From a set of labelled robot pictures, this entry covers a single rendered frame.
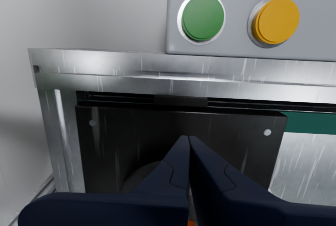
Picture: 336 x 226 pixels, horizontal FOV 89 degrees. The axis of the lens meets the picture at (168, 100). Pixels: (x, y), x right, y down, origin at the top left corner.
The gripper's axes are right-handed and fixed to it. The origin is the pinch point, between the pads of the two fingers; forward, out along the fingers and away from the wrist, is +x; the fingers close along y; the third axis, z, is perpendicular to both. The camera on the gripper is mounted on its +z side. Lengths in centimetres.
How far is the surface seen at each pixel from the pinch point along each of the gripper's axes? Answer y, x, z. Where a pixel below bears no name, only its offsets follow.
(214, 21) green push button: -2.7, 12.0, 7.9
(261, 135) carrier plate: -9.5, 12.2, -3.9
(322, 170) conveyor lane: -23.5, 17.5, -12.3
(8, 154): 33.2, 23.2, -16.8
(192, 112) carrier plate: -1.4, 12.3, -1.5
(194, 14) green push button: -0.8, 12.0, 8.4
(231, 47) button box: -5.0, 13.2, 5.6
